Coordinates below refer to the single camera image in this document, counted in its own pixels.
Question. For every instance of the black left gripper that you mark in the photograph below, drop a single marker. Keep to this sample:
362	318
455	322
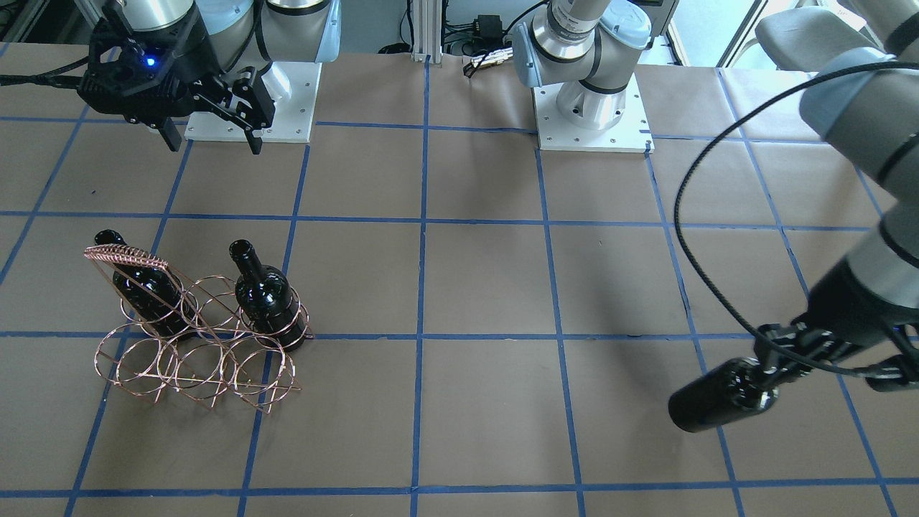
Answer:
846	307

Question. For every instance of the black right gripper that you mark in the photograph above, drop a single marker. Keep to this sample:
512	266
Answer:
188	59

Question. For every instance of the dark wine bottle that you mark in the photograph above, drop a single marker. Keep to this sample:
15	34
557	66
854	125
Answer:
722	396
156	300

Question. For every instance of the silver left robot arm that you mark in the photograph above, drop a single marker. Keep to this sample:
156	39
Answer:
862	101

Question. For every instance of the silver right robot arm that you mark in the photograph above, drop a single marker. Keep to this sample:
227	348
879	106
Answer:
231	71

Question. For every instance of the dark wine bottle in basket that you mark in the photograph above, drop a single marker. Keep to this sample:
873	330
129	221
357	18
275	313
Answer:
156	300

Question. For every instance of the black power brick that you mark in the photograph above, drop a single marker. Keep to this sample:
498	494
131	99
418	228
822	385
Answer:
487	28

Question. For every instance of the grey office chair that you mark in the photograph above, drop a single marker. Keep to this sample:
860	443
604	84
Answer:
806	39

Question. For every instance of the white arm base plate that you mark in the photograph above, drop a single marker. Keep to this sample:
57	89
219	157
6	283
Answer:
573	118
278	107

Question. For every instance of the copper wire wine basket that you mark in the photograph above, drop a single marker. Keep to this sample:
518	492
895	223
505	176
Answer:
225	358

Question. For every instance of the aluminium frame post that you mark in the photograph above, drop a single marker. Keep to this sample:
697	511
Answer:
427	20

